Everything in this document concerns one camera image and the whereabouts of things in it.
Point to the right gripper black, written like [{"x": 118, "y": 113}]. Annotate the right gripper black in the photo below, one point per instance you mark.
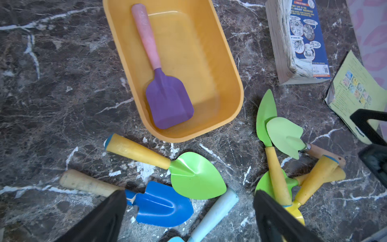
[{"x": 373, "y": 156}]

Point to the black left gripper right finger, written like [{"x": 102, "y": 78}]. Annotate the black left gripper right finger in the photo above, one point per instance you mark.
[{"x": 275, "y": 224}]

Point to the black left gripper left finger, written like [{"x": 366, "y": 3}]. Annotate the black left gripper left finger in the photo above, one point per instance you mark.
[{"x": 102, "y": 224}]

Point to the light blue shovel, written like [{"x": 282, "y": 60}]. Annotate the light blue shovel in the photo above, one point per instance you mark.
[{"x": 218, "y": 211}]

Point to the small yellow shovel yellow handle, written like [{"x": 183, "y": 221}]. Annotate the small yellow shovel yellow handle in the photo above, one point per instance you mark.
[{"x": 326, "y": 170}]

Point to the purple shovel pink handle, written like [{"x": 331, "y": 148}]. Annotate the purple shovel pink handle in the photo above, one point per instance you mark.
[{"x": 167, "y": 97}]

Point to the yellow plastic storage box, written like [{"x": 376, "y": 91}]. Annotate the yellow plastic storage box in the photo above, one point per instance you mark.
[{"x": 193, "y": 48}]

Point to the yellow green booklet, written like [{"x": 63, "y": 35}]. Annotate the yellow green booklet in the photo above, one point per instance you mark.
[{"x": 354, "y": 88}]

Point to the thick blue cover book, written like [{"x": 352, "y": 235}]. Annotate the thick blue cover book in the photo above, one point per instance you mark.
[{"x": 298, "y": 42}]

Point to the round green trowel yellow handle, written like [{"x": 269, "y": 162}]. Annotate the round green trowel yellow handle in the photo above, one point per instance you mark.
[{"x": 265, "y": 183}]

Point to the blue shovel wooden handle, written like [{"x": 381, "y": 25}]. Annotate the blue shovel wooden handle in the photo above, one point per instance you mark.
[{"x": 159, "y": 205}]

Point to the pale green shovel wooden handle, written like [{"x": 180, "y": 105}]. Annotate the pale green shovel wooden handle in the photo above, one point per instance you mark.
[{"x": 286, "y": 136}]

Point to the narrow green trowel yellow handle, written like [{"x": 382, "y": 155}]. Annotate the narrow green trowel yellow handle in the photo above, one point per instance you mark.
[{"x": 267, "y": 111}]

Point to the green pointed trowel yellow handle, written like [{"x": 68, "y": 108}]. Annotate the green pointed trowel yellow handle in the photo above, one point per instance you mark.
[{"x": 192, "y": 175}]

